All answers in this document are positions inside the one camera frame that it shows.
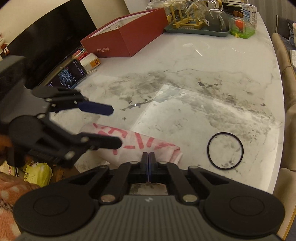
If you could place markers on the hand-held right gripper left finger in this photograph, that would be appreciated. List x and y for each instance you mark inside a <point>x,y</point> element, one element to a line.
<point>145,162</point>

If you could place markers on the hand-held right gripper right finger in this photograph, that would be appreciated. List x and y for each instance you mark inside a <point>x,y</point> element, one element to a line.
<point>152,166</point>

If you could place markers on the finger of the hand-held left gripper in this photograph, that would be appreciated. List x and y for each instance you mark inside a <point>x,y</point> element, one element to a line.
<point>94,107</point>
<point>104,141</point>

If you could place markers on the white red-print shopping bag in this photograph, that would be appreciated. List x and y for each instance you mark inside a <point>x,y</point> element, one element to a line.
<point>150,144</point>

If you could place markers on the black rubber band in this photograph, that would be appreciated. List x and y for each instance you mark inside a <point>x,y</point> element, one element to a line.
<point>208,149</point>

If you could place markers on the black smartphone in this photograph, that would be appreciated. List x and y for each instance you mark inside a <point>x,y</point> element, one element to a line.
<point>67,76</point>

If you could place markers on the small white orange-label box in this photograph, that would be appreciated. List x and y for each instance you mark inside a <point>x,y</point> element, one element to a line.
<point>89,60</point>

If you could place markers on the stack of colourful books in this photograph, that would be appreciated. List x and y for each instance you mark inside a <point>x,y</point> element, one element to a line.
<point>79,53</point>

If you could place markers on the black television screen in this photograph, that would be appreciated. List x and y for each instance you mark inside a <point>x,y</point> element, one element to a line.
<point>46,41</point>

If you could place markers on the yellow packet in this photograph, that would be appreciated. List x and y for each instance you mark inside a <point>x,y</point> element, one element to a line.
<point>37,173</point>

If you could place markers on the red cardboard box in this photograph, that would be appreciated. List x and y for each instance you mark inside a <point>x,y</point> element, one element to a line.
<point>129,39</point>

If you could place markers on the pink dotted cloth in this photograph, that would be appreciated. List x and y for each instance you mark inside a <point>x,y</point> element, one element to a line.
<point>11,204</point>

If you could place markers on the yellow cup rack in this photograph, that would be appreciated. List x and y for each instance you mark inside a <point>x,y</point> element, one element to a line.
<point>182,23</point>

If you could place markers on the green dish tray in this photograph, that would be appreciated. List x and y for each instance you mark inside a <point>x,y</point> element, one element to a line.
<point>196,32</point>

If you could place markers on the beige chair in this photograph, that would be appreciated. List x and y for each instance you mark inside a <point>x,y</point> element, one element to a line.
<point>288,197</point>
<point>289,104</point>

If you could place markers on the glass cups on rack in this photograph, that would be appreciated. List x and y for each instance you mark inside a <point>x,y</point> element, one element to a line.
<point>196,11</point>

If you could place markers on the glass pitcher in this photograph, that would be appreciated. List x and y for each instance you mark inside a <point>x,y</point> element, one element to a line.
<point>216,20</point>

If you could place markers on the green clear toy box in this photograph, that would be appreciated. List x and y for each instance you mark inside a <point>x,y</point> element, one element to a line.
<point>242,27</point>

